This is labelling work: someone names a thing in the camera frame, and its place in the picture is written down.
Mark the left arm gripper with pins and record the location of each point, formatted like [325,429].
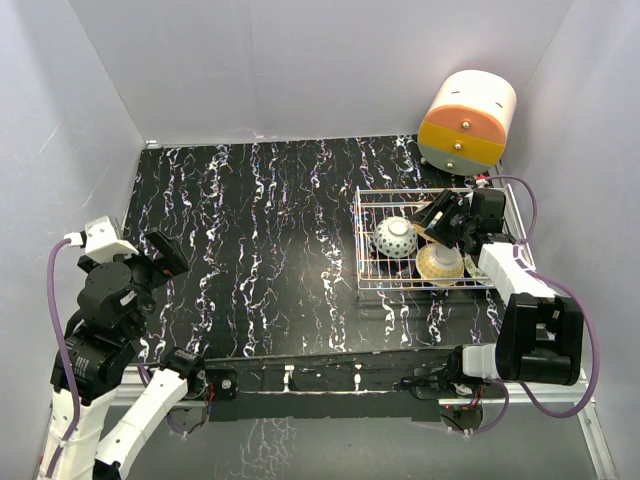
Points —
[172,262]

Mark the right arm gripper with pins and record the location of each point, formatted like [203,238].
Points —
[442,203]

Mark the orange blue ornate bowl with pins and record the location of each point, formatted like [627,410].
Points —
[416,221]

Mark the blue patterned bowl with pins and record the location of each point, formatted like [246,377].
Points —
[395,237]

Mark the yellow blue mandala bowl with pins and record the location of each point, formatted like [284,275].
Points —
[439,265]

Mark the white floral leaf bowl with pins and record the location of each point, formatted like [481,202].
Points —
[473,272]

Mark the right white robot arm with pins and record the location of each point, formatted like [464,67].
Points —
[540,338]

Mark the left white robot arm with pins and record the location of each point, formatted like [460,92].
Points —
[96,346]

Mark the round pastel drawer cabinet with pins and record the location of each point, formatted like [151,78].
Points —
[466,128]

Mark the white wire dish rack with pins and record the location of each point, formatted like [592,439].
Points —
[376,271]

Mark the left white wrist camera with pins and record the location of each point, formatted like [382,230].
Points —
[101,240]

